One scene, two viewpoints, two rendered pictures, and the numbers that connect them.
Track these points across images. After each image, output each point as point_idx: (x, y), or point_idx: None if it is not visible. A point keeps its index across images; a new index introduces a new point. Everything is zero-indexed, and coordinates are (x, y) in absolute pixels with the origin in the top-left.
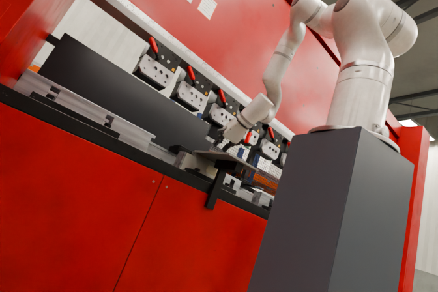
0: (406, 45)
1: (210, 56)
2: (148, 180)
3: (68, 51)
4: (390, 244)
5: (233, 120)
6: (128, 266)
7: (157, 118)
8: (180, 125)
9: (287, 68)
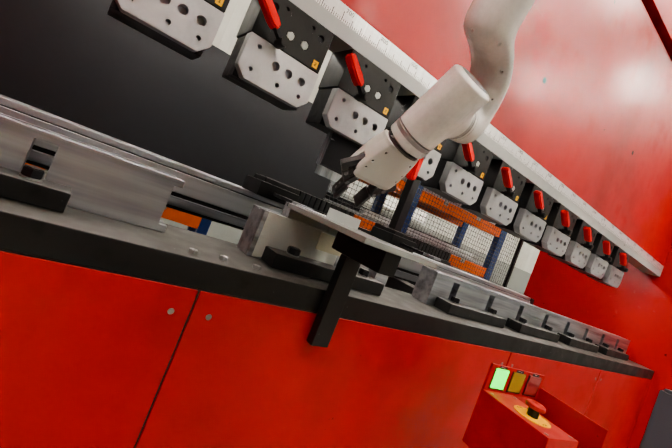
0: None
1: None
2: (155, 310)
3: None
4: None
5: (379, 139)
6: None
7: (224, 111)
8: (276, 122)
9: None
